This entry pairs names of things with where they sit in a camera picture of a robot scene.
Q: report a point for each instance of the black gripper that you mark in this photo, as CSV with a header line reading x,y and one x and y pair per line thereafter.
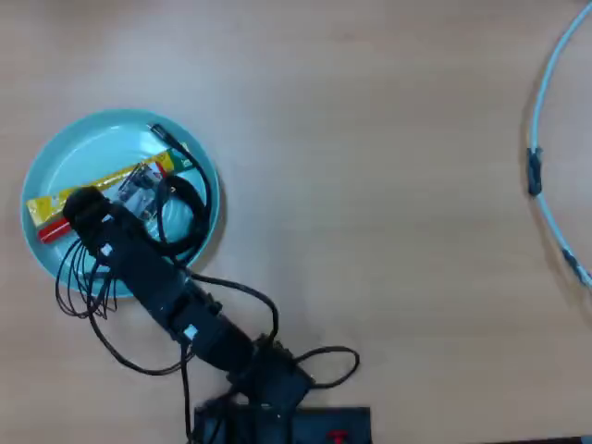
x,y
88,210

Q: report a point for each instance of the red capped white marker pen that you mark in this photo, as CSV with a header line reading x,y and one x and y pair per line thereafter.
x,y
51,233

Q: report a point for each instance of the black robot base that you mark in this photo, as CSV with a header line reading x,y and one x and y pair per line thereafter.
x,y
333,418

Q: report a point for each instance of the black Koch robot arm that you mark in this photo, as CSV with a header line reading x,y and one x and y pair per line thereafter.
x,y
148,273

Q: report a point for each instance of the yellow sachet packet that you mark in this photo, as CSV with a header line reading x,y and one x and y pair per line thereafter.
x,y
46,205

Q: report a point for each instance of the light blue round plate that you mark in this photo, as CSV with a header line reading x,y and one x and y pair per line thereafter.
x,y
92,148

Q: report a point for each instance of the red clamp knob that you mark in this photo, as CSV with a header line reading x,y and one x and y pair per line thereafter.
x,y
336,436

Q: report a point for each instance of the long black tape wrap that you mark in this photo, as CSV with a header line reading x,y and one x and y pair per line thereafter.
x,y
534,173

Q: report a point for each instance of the short black tape wrap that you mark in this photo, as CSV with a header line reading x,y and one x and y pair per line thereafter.
x,y
572,263

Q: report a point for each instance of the bare camera circuit board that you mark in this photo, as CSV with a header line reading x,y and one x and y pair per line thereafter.
x,y
139,189

